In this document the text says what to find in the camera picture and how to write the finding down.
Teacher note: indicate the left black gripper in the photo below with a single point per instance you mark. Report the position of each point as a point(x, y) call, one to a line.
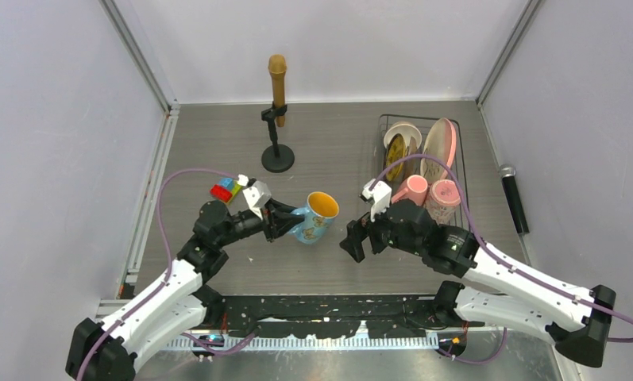
point(275, 229)

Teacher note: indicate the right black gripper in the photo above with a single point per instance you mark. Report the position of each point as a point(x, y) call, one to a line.
point(357, 230)

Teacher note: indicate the blue butterfly mug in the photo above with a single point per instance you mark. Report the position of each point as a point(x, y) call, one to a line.
point(318, 214)

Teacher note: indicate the plain pink mug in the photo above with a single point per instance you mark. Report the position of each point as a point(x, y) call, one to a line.
point(414, 188)

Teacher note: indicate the pink patterned mug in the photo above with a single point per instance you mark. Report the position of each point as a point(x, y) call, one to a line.
point(443, 200)

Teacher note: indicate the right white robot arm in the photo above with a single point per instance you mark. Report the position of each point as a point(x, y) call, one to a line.
point(490, 286)

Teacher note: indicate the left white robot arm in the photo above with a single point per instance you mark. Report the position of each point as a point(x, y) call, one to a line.
point(116, 347)

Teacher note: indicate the colourful toy block stack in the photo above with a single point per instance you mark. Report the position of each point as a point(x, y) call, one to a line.
point(225, 190)

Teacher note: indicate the yellow plate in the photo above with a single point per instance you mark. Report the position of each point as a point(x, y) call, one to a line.
point(396, 150)

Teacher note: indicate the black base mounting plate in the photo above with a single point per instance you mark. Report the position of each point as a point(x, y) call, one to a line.
point(328, 316)

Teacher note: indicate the white ceramic bowl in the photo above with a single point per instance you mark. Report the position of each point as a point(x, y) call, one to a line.
point(407, 130)

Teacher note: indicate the large pink cream plate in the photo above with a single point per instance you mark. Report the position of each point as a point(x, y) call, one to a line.
point(441, 143)

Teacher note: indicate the brown microphone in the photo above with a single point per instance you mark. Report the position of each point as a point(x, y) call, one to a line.
point(277, 68)

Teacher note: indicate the black handheld microphone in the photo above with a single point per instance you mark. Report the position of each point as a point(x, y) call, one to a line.
point(515, 205)

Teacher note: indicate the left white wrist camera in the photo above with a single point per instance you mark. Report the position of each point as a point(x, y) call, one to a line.
point(255, 192)

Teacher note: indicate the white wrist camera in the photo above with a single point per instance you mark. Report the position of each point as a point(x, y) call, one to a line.
point(255, 192)
point(377, 194)

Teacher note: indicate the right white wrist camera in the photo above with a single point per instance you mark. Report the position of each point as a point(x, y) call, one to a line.
point(377, 194)

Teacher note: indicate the black wire dish rack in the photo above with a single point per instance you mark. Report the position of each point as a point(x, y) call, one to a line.
point(424, 124)

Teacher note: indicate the aluminium frame rail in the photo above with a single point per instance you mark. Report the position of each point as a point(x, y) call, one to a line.
point(146, 210)

